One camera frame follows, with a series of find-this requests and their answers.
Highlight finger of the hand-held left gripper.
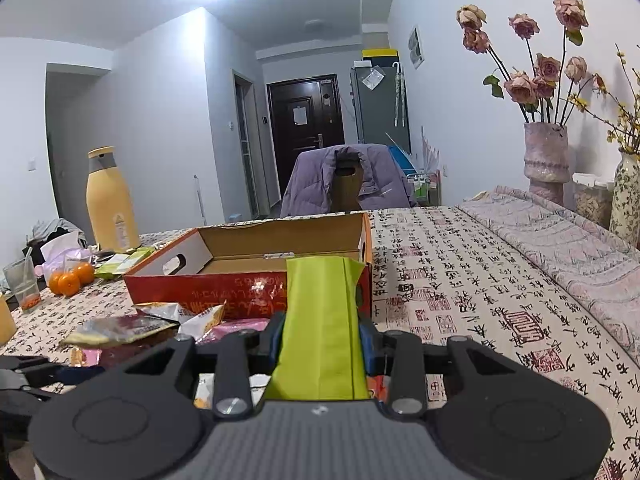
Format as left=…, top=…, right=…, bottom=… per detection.
left=0, top=355, right=107, bottom=403

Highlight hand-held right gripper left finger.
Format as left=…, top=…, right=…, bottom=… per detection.
left=107, top=312, right=288, bottom=421

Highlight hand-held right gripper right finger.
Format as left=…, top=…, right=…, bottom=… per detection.
left=357, top=317, right=531, bottom=421

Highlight pink snack packet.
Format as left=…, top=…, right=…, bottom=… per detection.
left=215, top=319, right=273, bottom=335

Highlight lime green snack packet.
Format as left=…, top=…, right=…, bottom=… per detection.
left=263, top=255, right=373, bottom=402

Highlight red cardboard box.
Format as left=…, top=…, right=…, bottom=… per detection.
left=122, top=211, right=373, bottom=322

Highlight yellow grey snack packet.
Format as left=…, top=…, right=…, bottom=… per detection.
left=59, top=316, right=180, bottom=350

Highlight clear drinking glass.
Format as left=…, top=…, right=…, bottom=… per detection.
left=2, top=255, right=41, bottom=313

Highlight green white snack packet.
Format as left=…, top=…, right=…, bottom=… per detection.
left=94, top=252, right=132, bottom=280
left=122, top=247, right=156, bottom=273

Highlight white plastic bag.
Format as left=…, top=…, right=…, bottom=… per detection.
left=40, top=232, right=93, bottom=273

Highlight grey cloth pile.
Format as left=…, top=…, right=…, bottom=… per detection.
left=22, top=219, right=86, bottom=261

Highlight brown wooden chair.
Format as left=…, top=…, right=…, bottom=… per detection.
left=332, top=152, right=365, bottom=212

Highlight white pole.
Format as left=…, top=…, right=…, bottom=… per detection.
left=193, top=174, right=207, bottom=227

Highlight purple padded jacket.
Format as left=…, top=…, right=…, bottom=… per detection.
left=280, top=144, right=417, bottom=218

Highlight yellow thermos bottle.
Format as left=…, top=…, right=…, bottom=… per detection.
left=86, top=146, right=142, bottom=254

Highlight blue board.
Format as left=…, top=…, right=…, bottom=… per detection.
left=386, top=132, right=418, bottom=178

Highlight dark brown entry door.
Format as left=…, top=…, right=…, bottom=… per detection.
left=266, top=75, right=346, bottom=211

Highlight grey interior door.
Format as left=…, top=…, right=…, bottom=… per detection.
left=232, top=70, right=261, bottom=218

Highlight folded pink patterned cloth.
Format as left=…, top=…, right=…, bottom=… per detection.
left=457, top=185, right=640, bottom=356

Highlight grey refrigerator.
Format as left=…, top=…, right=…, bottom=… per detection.
left=349, top=60, right=412, bottom=153

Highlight folded white umbrella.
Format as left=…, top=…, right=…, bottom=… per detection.
left=392, top=61, right=406, bottom=127

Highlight pink ceramic vase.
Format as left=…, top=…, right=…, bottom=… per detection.
left=522, top=122, right=571, bottom=206

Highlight clear storage jar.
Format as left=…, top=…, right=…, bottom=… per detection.
left=571, top=172, right=616, bottom=226

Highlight floral patterned vase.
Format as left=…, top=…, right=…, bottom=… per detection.
left=610, top=150, right=640, bottom=250

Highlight dried pink rose bouquet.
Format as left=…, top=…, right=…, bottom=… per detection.
left=456, top=0, right=601, bottom=126

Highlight yellow flower branches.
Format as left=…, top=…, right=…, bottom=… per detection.
left=570, top=45, right=640, bottom=156

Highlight wire storage cart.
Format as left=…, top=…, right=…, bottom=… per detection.
left=406, top=169, right=443, bottom=207

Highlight white wall panel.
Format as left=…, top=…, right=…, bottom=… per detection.
left=407, top=25, right=426, bottom=68

